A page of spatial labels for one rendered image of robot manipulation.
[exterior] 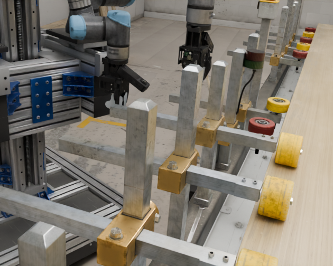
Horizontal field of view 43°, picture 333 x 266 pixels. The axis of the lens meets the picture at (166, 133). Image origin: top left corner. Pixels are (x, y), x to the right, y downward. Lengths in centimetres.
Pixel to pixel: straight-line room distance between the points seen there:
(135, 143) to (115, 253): 17
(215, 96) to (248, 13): 807
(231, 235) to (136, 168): 68
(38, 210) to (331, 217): 57
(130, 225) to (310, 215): 40
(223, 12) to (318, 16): 188
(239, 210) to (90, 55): 81
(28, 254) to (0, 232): 152
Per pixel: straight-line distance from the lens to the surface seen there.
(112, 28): 138
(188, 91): 85
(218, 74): 109
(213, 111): 112
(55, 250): 47
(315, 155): 120
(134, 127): 63
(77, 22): 138
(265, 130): 132
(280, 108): 155
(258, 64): 132
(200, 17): 120
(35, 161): 193
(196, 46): 123
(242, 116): 157
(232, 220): 135
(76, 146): 97
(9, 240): 193
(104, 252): 67
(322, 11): 916
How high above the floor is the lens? 137
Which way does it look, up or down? 23 degrees down
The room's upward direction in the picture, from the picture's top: 5 degrees clockwise
